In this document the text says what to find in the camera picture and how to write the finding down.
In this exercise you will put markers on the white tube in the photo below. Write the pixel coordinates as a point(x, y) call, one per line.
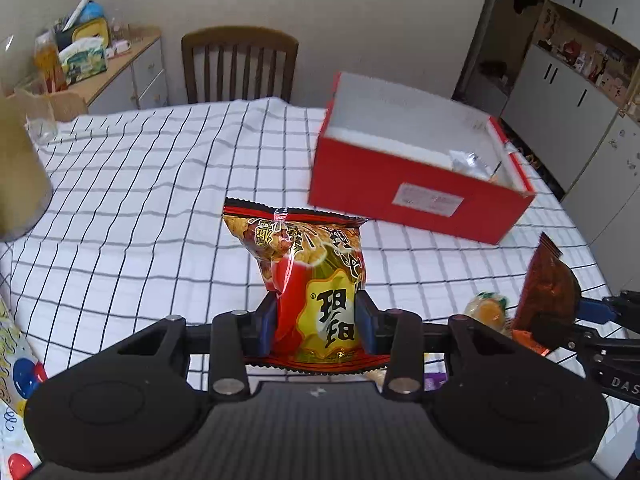
point(77, 9)

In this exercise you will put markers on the red cardboard box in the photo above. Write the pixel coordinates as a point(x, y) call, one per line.
point(360, 185)

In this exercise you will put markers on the green print tissue box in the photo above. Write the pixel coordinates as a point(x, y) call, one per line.
point(82, 62)

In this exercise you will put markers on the brown foil snack packet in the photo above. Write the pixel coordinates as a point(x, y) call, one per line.
point(545, 280)

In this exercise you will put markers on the clear drinking glass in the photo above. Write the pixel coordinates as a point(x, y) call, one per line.
point(42, 125)

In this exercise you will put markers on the small orange green packet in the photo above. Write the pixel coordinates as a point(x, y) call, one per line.
point(487, 310)

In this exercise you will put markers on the yellow drink bottle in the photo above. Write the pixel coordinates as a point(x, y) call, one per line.
point(50, 60)

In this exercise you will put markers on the white storage cabinet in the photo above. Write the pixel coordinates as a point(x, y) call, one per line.
point(565, 110)

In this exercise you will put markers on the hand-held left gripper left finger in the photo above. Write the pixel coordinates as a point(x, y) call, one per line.
point(267, 325)

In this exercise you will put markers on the brown wooden chair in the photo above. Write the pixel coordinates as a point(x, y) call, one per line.
point(240, 60)

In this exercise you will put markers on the white snack packet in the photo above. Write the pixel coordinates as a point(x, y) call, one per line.
point(467, 162)

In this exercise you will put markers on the group of shelf ornaments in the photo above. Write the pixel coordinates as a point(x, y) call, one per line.
point(590, 55)

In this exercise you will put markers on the yellow tin box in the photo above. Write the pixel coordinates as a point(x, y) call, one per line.
point(90, 30)

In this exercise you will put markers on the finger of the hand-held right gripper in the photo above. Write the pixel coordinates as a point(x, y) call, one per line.
point(595, 311)
point(555, 330)

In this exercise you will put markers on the gold thermos jug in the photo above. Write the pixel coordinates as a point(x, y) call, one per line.
point(20, 175)

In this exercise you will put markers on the wooden side cabinet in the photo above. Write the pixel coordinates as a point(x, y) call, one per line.
point(135, 75)

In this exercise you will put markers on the balloon print bag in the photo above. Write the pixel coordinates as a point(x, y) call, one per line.
point(17, 385)

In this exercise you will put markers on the red yellow snack bag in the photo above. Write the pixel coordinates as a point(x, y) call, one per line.
point(325, 270)

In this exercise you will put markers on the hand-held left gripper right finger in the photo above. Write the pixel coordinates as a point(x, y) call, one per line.
point(365, 325)

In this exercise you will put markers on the purple snack packet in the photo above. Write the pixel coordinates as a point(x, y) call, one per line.
point(434, 377)

